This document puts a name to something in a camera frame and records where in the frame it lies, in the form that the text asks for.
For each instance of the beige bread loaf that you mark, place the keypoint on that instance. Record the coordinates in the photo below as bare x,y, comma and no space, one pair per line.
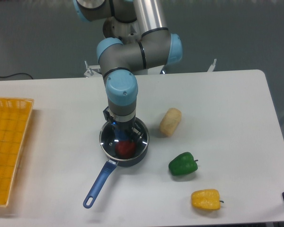
170,122

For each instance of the red bell pepper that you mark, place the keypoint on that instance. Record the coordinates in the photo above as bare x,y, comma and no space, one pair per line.
125,149

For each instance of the dark pot blue handle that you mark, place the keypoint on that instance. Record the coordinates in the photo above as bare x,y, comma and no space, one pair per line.
106,170

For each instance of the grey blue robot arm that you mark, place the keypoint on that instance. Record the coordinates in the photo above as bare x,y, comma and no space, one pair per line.
118,61

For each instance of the yellow woven basket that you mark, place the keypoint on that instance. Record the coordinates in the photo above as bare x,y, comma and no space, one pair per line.
14,120

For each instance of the yellow bell pepper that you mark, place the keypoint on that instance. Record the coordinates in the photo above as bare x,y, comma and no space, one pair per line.
207,199

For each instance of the green bell pepper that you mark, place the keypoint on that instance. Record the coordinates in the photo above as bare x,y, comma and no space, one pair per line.
183,164

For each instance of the glass pot lid blue knob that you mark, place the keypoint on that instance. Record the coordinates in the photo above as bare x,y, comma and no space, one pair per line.
110,136

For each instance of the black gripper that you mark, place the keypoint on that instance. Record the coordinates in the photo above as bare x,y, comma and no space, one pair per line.
125,123

